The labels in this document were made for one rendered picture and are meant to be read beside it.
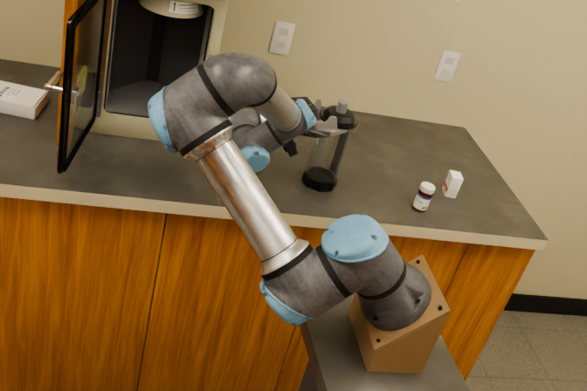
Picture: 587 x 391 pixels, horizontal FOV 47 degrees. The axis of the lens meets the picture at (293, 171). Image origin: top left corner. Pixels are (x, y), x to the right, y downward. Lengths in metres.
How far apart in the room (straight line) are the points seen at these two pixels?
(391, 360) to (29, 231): 0.99
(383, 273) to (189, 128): 0.46
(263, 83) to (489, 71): 1.46
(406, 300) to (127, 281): 0.89
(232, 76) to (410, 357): 0.68
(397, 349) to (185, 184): 0.75
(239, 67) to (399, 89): 1.34
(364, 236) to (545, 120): 1.69
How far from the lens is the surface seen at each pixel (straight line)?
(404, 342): 1.41
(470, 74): 2.61
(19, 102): 2.05
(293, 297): 1.30
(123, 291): 2.00
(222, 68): 1.26
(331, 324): 1.52
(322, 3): 2.33
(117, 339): 2.13
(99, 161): 1.88
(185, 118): 1.27
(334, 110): 1.87
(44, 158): 1.87
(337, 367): 1.43
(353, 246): 1.26
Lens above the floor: 1.95
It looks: 30 degrees down
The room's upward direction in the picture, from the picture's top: 16 degrees clockwise
